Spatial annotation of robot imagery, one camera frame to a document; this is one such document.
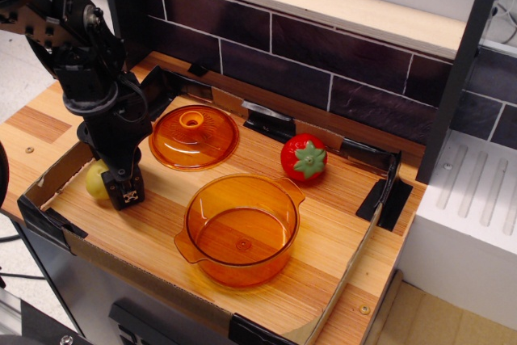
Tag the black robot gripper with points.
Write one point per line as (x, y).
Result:
(114, 135)

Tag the yellow plastic potato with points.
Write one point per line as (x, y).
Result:
(94, 181)

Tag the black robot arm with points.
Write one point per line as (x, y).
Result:
(74, 44)

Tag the cardboard fence with black tape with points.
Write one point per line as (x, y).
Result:
(125, 273)

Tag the orange transparent pot lid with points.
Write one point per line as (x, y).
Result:
(194, 137)

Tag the orange transparent pot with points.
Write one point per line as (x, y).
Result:
(240, 229)

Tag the black toy oven front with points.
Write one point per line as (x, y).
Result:
(146, 326)

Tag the red plastic strawberry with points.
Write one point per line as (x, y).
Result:
(303, 157)

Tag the toy kitchen shelf backsplash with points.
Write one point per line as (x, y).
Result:
(383, 74)

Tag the white toy sink drainer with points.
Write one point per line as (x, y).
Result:
(461, 246)

